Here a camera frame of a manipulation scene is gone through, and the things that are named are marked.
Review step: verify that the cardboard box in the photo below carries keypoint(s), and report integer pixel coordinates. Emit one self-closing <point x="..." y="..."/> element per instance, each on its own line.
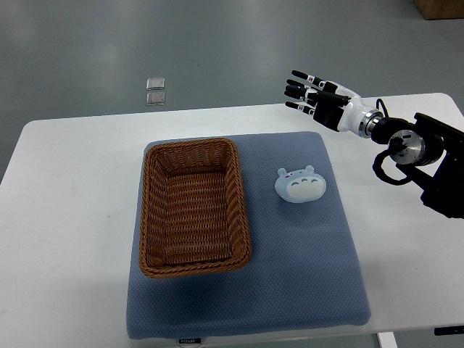
<point x="440" y="9"/>

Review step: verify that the blue foam cushion mat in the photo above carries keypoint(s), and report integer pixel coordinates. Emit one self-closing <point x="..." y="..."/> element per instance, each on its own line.
<point x="304" y="272"/>

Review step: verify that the black table control panel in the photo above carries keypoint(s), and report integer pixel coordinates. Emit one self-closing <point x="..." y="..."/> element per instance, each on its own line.
<point x="449" y="330"/>

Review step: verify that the black top robot finger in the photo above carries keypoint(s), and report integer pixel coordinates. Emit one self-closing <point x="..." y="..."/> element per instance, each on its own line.
<point x="313" y="80"/>

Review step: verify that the black bottom robot finger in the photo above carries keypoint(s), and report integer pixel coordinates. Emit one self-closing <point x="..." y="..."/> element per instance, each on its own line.
<point x="305" y="108"/>

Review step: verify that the metal floor plate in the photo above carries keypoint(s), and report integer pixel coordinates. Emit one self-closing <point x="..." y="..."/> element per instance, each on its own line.
<point x="155" y="98"/>
<point x="155" y="83"/>

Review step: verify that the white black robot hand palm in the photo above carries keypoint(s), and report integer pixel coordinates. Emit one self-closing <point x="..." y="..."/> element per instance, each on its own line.
<point x="347" y="112"/>

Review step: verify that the white table leg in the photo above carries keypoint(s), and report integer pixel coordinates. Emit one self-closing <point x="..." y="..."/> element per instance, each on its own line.
<point x="387" y="340"/>

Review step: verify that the black second robot finger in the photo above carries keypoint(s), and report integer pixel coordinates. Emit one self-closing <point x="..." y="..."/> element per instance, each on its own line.
<point x="293" y="85"/>

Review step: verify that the upper metal floor plate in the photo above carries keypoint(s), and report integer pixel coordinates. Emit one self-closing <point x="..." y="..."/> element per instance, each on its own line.
<point x="155" y="83"/>

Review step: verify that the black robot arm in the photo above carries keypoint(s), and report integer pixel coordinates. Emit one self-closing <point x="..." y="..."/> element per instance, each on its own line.
<point x="427" y="152"/>

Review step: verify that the lower metal floor plate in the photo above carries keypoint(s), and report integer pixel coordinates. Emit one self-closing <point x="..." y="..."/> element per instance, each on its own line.
<point x="155" y="98"/>

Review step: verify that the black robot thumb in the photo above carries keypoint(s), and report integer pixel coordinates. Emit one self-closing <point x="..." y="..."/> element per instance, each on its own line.
<point x="332" y="98"/>

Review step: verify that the black third robot finger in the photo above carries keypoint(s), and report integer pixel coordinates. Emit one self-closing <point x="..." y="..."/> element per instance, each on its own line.
<point x="300" y="93"/>

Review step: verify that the brown wicker basket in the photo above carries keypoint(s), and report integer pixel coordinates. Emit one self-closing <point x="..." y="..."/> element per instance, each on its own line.
<point x="193" y="217"/>

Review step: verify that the blue plush toy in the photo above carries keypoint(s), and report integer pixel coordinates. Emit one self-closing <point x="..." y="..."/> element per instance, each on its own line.
<point x="300" y="186"/>

